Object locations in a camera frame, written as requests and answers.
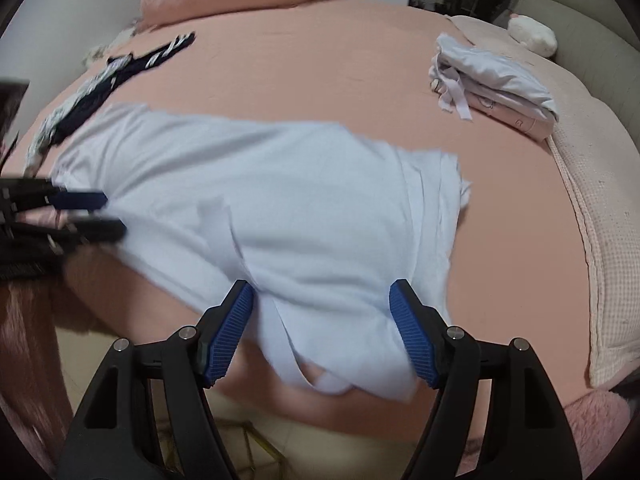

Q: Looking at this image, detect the folded white garment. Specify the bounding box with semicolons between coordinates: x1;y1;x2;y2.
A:
427;32;559;123

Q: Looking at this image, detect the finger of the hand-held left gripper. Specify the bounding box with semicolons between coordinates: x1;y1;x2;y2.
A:
52;217;127;247
47;189;109;212

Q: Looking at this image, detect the white navy-trimmed T-shirt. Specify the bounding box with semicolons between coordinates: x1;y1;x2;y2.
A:
50;102;473;403

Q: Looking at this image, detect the gold wire basket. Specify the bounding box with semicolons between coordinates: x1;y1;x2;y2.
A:
162;420;287;480

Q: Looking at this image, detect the navy striped garment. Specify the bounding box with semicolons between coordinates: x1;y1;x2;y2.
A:
50;31;197;146

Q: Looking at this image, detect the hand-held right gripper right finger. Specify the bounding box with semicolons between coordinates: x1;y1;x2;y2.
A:
389;280;583;480

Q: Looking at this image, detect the white printed garment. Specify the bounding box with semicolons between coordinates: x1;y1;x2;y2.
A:
25;55;131;171

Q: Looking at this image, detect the white plush toy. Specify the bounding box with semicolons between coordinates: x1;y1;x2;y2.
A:
507;14;558;57

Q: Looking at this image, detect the folded pale pink garment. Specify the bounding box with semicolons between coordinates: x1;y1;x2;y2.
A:
467;87;555;142

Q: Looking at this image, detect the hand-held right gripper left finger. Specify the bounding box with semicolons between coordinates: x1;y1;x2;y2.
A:
59;280;256;480

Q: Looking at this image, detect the cream waffle blanket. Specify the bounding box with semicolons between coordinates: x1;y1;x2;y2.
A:
545;92;640;389

